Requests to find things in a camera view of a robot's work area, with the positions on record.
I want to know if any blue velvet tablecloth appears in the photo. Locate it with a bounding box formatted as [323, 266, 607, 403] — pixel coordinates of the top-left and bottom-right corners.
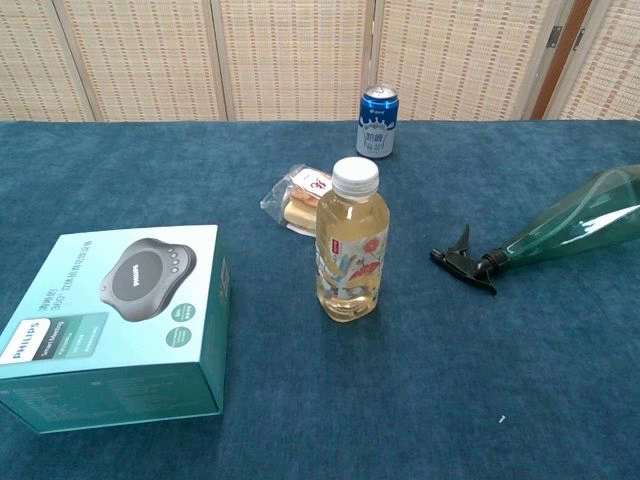
[0, 118, 640, 480]

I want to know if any plastic wrapped sandwich bread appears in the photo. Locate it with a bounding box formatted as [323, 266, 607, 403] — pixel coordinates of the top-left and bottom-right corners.
[259, 163, 334, 237]

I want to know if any teal Philips speaker box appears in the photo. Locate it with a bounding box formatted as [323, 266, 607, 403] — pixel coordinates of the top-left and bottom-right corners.
[0, 224, 233, 435]

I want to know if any brown wooden post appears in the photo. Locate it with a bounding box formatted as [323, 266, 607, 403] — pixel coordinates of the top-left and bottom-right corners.
[530, 0, 594, 120]

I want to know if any woven bamboo folding screen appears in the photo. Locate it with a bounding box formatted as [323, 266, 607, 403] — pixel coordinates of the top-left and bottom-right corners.
[0, 0, 640, 122]

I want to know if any blue white drink can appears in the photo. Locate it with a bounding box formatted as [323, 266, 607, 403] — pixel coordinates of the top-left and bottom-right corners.
[355, 84, 400, 160]

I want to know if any green spray bottle black trigger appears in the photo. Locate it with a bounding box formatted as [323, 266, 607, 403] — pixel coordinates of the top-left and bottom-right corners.
[429, 163, 640, 296]

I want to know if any yellow tea drink bottle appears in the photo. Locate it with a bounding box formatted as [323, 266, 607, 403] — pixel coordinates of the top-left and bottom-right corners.
[314, 156, 391, 322]

